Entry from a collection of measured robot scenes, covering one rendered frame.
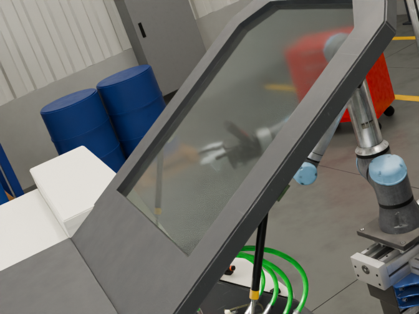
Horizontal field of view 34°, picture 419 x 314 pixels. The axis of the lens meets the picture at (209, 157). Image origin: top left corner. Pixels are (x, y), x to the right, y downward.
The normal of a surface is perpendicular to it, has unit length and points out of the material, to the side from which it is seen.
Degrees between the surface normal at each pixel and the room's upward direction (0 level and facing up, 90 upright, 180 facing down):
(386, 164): 7
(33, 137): 90
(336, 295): 0
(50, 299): 0
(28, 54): 90
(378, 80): 90
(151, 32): 90
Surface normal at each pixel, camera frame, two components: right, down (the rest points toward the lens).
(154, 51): 0.49, 0.14
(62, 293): -0.32, -0.89
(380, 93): 0.79, -0.07
